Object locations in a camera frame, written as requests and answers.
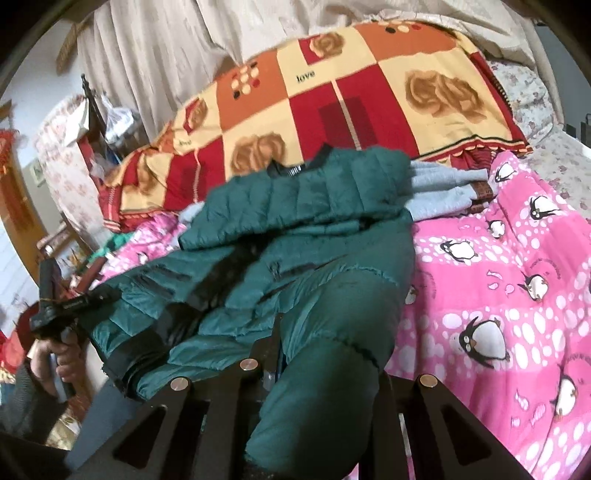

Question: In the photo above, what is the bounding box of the dark green puffer jacket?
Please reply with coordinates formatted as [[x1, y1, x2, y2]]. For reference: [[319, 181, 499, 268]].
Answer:
[[80, 147, 415, 479]]

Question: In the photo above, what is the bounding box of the person's left hand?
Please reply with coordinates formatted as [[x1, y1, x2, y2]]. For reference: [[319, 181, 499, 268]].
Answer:
[[30, 330, 85, 397]]

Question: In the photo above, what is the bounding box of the pink penguin blanket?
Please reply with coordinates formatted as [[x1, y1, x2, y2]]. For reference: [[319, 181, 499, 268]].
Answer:
[[98, 149, 591, 480]]

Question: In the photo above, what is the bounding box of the floral fabric covered furniture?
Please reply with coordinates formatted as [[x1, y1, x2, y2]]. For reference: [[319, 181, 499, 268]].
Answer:
[[33, 94, 111, 250]]

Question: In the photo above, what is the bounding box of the clear plastic bag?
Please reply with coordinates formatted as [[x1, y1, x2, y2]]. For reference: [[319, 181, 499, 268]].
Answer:
[[100, 93, 139, 145]]

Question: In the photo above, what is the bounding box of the grey folded garment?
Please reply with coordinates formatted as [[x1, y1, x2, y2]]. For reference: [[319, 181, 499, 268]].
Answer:
[[177, 158, 491, 227]]

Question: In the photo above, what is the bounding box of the brown patterned folded cloth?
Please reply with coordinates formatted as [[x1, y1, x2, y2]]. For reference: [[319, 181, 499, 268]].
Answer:
[[465, 181, 497, 214]]

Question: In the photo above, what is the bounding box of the beige curtain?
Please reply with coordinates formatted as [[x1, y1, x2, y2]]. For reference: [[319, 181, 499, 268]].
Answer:
[[77, 1, 564, 138]]

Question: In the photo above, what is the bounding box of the floral bed sheet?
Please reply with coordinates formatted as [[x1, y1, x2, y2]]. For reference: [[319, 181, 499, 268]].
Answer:
[[488, 60, 590, 219]]

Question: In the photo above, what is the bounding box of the red orange patchwork quilt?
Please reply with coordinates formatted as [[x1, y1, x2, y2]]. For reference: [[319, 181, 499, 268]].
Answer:
[[99, 20, 530, 233]]

